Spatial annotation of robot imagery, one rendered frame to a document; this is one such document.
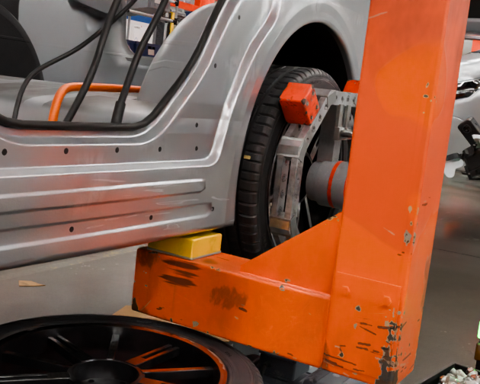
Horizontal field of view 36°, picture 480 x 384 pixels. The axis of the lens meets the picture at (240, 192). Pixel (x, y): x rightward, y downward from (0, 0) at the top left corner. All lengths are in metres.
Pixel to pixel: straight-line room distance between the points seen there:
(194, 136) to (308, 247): 0.37
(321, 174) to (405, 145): 0.68
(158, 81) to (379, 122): 0.73
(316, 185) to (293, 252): 0.54
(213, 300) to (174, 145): 0.37
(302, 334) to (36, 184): 0.67
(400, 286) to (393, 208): 0.16
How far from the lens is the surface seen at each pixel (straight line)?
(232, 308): 1.69
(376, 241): 1.51
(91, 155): 1.43
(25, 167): 1.32
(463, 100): 4.66
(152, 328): 1.80
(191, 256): 1.75
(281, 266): 1.63
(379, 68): 1.51
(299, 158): 1.93
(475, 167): 2.00
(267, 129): 1.94
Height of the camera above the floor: 1.09
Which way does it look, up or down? 8 degrees down
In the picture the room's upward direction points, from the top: 7 degrees clockwise
